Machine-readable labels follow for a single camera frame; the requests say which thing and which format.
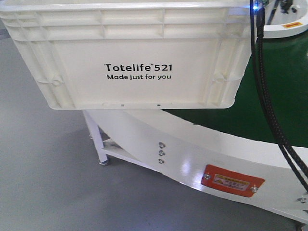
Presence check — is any white Totelife plastic crate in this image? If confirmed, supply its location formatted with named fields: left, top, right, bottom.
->
left=0, top=0, right=251, bottom=110

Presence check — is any black braided cable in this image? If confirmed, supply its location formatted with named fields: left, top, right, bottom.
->
left=249, top=0, right=308, bottom=191
left=255, top=7, right=308, bottom=174

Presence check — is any red warning label plate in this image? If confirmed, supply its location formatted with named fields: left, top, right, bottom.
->
left=201, top=164, right=265, bottom=198

